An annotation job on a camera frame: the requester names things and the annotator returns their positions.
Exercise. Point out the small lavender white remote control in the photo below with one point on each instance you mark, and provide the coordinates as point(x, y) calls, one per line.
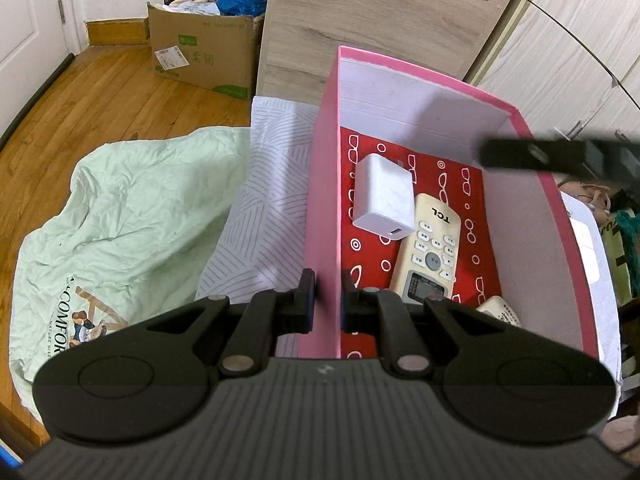
point(497, 310)

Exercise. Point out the black door draft stopper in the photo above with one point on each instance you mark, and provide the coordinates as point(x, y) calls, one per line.
point(37, 95)

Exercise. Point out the white door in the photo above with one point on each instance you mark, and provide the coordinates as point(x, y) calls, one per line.
point(20, 10)

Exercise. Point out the cream remote control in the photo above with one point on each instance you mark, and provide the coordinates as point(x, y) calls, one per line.
point(430, 240)

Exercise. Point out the red patterned flat box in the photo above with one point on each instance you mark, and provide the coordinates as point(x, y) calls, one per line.
point(472, 250)

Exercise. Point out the wooden shelf cabinet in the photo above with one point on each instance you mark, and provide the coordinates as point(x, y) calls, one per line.
point(375, 10)

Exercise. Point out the pink cardboard box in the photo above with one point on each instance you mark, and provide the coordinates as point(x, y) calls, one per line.
point(325, 185)

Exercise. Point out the teal knitted cloth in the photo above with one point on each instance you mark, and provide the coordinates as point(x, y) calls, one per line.
point(625, 225)

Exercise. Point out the light wood wardrobe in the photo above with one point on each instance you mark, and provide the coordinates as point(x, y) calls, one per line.
point(575, 35)

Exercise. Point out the light green blanket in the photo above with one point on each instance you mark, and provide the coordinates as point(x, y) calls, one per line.
point(125, 210)

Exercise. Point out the large brown cardboard box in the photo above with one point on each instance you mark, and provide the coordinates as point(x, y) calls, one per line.
point(210, 55)

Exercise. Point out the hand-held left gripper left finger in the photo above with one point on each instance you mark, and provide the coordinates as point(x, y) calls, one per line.
point(310, 302)

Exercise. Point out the beige leather bag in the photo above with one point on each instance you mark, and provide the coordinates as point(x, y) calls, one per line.
point(585, 197)

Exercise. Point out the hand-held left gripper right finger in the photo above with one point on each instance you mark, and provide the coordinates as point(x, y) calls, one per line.
point(346, 305)

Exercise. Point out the white charger with USB port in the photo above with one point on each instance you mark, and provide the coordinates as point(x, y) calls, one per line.
point(382, 195)

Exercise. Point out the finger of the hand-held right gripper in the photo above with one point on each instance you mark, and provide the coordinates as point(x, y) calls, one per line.
point(530, 156)

